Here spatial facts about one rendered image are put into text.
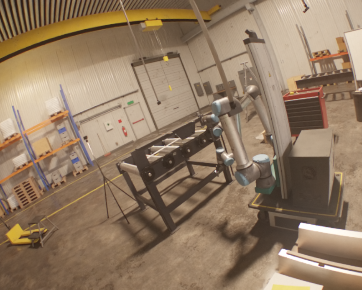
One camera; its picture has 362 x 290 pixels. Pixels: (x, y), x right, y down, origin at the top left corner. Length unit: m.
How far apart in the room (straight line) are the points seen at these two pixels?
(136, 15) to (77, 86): 5.16
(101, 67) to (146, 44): 3.80
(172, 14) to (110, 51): 4.54
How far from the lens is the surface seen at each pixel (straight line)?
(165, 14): 10.97
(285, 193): 1.86
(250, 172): 1.52
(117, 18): 9.45
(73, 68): 11.80
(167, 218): 2.34
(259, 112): 2.06
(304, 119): 3.54
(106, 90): 11.63
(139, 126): 11.80
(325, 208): 1.72
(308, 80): 6.45
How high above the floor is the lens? 1.51
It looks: 14 degrees down
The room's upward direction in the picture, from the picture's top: 21 degrees counter-clockwise
